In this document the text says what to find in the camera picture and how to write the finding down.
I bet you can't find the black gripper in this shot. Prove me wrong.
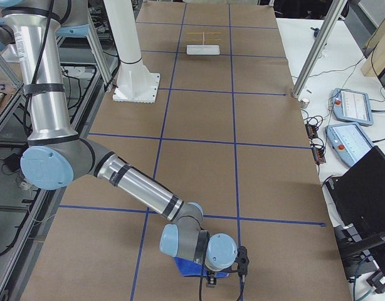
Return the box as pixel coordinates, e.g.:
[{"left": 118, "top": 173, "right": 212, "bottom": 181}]
[{"left": 206, "top": 270, "right": 217, "bottom": 287}]

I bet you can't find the brown paper table cover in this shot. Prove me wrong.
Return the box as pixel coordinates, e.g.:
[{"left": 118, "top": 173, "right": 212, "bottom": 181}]
[{"left": 21, "top": 2, "right": 351, "bottom": 300}]

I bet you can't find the small silver cylinder weight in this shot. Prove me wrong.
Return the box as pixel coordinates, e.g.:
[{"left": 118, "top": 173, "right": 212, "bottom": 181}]
[{"left": 300, "top": 98, "right": 310, "bottom": 109}]

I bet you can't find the white towel rack with wooden bars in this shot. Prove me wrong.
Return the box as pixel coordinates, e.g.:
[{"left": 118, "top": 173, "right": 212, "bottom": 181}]
[{"left": 186, "top": 31, "right": 221, "bottom": 56}]

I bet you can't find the upper teach pendant tablet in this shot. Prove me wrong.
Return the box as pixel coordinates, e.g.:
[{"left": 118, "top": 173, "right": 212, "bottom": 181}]
[{"left": 331, "top": 88, "right": 374, "bottom": 126}]

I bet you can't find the teach pendant tablet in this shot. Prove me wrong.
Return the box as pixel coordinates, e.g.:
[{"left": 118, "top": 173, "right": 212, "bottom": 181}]
[
  {"left": 331, "top": 88, "right": 374, "bottom": 126},
  {"left": 325, "top": 122, "right": 374, "bottom": 167}
]

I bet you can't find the aluminium frame post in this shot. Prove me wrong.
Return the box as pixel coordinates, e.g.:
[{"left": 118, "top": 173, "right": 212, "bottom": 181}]
[{"left": 292, "top": 0, "right": 347, "bottom": 98}]

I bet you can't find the blue towel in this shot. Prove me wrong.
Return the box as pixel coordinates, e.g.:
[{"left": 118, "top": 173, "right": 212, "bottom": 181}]
[{"left": 173, "top": 257, "right": 229, "bottom": 278}]

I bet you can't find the black monitor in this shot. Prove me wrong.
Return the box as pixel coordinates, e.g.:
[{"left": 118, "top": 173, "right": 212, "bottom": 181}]
[{"left": 326, "top": 146, "right": 385, "bottom": 276}]

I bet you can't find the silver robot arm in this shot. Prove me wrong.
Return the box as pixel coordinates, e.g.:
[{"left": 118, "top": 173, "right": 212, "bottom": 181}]
[
  {"left": 0, "top": 1, "right": 239, "bottom": 284},
  {"left": 0, "top": 18, "right": 15, "bottom": 52}
]

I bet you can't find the lower teach pendant tablet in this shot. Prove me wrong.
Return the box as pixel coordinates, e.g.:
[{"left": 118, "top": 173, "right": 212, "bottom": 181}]
[{"left": 325, "top": 122, "right": 374, "bottom": 167}]

